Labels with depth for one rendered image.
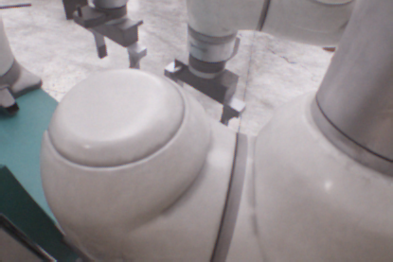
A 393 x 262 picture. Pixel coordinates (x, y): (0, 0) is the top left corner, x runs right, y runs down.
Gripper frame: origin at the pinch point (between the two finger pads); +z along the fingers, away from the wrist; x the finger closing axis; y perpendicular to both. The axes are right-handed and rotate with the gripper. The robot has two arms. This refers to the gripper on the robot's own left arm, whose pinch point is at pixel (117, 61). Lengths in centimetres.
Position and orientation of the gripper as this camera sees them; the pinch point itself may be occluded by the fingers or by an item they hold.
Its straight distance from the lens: 78.6
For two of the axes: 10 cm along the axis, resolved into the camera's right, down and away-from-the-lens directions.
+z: -1.0, 6.7, 7.4
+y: 6.0, -5.6, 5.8
